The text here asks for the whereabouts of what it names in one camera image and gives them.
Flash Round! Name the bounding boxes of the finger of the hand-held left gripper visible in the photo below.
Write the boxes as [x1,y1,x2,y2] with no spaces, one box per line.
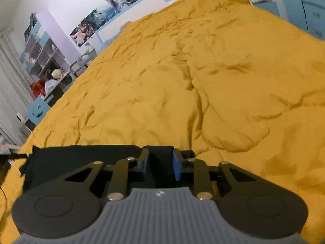
[0,153,27,161]

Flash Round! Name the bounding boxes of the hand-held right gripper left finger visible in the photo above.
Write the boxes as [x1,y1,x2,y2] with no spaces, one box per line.
[60,148,150,201]

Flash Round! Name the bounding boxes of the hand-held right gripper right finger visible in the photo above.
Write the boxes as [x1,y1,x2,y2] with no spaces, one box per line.
[173,148,260,201]

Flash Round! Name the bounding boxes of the black pants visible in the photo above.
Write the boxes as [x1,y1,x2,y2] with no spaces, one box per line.
[20,144,196,199]

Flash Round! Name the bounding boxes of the blue smiley face stool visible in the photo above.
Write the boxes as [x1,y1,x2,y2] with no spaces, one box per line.
[27,94,54,125]

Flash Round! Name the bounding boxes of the grey curtain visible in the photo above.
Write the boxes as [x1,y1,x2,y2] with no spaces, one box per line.
[0,30,35,145]

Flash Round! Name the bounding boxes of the red bag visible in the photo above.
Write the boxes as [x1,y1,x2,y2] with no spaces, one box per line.
[30,79,47,97]

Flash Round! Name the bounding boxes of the yellow blanket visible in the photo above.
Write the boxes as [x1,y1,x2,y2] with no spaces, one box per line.
[0,0,325,244]

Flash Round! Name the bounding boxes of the white and blue shelf unit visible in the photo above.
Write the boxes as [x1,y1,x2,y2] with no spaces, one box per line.
[20,13,72,82]

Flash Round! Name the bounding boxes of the grey chair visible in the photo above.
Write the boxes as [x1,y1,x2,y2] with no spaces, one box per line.
[70,48,98,82]

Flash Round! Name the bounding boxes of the white and blue headboard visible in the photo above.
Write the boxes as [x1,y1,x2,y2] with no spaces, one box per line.
[95,0,219,54]

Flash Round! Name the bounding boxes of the blue nightstand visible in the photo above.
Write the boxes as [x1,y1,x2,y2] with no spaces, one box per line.
[250,0,281,18]

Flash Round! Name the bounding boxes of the blue wardrobe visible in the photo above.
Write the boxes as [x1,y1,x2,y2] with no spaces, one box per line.
[277,0,325,41]

